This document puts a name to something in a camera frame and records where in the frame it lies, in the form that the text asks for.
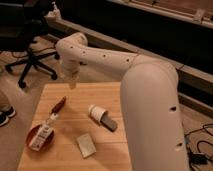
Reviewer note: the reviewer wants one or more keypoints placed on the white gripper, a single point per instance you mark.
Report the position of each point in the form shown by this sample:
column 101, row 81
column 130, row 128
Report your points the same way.
column 70, row 73

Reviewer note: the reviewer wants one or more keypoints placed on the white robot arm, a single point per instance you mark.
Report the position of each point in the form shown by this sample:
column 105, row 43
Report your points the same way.
column 148, row 99

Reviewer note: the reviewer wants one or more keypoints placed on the white sponge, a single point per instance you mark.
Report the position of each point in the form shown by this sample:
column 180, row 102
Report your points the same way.
column 86, row 145

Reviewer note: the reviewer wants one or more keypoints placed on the white cup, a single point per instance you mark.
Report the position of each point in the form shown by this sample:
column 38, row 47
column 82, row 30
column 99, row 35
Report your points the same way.
column 96, row 113

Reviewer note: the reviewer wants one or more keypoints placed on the white labelled bottle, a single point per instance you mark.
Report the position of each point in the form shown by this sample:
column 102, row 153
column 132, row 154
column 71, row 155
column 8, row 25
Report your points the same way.
column 49, row 121

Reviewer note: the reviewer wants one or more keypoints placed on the red bowl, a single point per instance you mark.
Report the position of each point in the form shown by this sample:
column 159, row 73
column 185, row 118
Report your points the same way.
column 38, row 139

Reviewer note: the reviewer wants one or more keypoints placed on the black and white shoe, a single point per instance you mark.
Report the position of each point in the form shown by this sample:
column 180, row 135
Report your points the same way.
column 5, row 116

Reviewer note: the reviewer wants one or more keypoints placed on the white spray bottle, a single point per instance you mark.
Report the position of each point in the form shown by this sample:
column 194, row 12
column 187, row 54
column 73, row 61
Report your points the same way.
column 55, row 13

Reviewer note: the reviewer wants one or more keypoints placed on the black office chair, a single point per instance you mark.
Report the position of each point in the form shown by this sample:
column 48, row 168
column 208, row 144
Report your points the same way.
column 20, row 22

